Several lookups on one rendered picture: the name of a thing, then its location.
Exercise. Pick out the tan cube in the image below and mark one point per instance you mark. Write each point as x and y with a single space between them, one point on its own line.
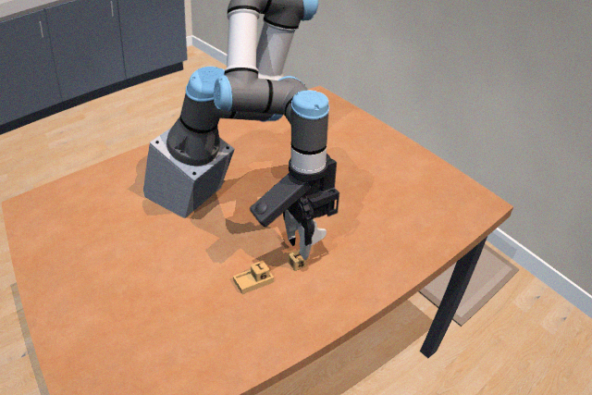
296 261
260 271

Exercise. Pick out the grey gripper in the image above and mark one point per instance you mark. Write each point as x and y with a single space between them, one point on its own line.
322 192

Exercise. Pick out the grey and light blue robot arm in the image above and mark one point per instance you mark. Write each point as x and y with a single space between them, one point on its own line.
251 92

